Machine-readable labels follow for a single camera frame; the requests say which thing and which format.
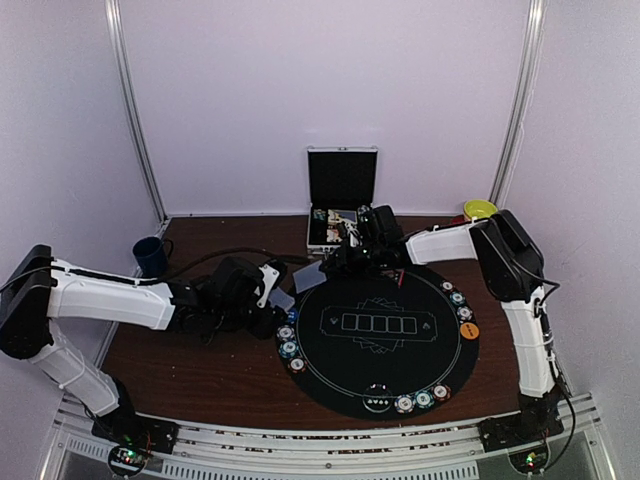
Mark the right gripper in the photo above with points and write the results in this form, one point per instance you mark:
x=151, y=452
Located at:
x=345, y=266

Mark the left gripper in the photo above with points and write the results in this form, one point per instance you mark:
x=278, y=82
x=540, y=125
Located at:
x=266, y=328

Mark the blue-backed card deck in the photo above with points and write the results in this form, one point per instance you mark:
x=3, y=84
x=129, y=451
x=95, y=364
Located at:
x=279, y=298

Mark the blue chip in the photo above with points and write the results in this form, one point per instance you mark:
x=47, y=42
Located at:
x=285, y=333
x=404, y=404
x=465, y=314

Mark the playing card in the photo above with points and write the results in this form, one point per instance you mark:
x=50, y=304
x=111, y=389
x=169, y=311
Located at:
x=308, y=277

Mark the green chip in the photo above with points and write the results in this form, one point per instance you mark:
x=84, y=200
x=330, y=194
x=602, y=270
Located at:
x=288, y=349
x=457, y=298
x=424, y=399

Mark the orange chip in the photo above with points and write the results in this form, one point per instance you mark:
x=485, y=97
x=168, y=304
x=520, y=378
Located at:
x=447, y=286
x=297, y=365
x=441, y=392

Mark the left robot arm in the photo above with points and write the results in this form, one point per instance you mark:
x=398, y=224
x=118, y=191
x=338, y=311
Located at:
x=42, y=289

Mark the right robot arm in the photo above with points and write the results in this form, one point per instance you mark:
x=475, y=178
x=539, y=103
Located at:
x=512, y=268

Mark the card box in case lower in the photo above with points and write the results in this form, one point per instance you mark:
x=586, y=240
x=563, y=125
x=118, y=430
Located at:
x=333, y=236

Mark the card box in case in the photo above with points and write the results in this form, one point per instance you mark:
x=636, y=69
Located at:
x=333, y=236
x=341, y=216

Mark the card box in case upper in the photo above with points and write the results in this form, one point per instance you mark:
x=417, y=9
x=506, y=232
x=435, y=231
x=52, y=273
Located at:
x=341, y=216

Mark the blue small blind button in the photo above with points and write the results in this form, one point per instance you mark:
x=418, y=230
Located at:
x=292, y=316

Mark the chips in case left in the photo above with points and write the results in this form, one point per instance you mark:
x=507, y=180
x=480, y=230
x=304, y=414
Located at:
x=319, y=215

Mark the aluminium poker case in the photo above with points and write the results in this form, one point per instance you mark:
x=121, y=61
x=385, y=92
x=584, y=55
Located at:
x=341, y=178

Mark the dark blue ceramic mug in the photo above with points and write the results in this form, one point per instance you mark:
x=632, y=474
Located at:
x=152, y=255

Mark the round black poker mat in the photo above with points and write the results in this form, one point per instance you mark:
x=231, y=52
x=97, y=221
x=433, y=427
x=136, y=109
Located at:
x=396, y=328

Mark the yellow-green cup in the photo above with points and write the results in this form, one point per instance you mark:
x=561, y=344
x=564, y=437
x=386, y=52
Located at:
x=478, y=209

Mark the orange big blind button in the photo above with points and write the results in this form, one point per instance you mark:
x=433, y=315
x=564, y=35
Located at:
x=469, y=331

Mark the clear dealer button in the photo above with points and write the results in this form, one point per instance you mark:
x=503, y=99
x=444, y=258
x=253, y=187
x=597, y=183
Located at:
x=377, y=398

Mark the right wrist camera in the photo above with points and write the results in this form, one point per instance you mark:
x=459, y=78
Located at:
x=347, y=232

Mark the front aluminium rail base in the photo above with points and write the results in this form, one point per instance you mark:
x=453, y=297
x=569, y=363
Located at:
x=451, y=450

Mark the right aluminium frame post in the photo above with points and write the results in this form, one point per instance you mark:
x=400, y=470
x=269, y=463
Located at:
x=525, y=85

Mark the aluminium frame post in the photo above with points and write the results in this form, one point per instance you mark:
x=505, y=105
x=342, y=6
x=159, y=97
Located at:
x=117, y=38
x=525, y=85

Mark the left aluminium frame post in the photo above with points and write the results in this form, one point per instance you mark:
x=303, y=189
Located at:
x=117, y=38

